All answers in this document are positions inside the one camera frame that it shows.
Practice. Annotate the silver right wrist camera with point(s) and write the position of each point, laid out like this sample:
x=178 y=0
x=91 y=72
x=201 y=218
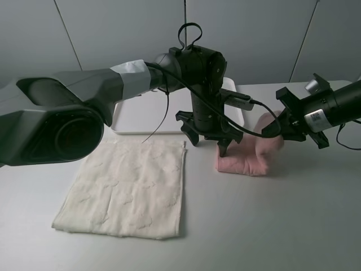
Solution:
x=312 y=86

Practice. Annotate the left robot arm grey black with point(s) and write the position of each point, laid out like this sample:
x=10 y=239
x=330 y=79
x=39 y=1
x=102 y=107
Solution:
x=62 y=118

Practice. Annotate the white rectangular plastic tray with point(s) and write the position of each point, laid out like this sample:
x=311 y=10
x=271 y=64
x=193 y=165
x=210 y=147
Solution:
x=152 y=111

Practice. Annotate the pink towel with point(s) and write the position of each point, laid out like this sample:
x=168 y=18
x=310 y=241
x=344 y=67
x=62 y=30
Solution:
x=253 y=156

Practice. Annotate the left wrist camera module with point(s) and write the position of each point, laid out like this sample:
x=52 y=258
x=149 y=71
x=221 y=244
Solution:
x=235 y=99

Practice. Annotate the cream white towel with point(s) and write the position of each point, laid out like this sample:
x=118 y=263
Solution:
x=127 y=189

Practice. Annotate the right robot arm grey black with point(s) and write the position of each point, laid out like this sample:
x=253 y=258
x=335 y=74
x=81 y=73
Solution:
x=344 y=105

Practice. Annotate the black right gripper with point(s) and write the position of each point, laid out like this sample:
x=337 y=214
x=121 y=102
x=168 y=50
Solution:
x=301 y=117

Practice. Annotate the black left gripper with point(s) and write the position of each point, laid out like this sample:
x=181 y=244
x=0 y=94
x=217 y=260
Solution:
x=202 y=121

